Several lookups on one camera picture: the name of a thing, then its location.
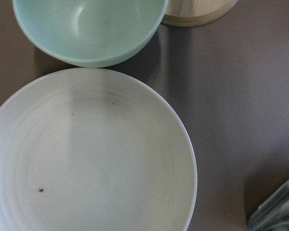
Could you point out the cream round plate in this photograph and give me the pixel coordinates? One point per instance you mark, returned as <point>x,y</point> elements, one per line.
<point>94,150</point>

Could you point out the mint green bowl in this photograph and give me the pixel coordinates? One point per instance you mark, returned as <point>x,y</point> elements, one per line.
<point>90,33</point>

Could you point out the wooden glass stand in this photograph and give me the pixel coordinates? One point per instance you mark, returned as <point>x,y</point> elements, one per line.
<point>188,13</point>

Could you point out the steel ice scoop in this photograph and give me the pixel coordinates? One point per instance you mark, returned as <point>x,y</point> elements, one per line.
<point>273,213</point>

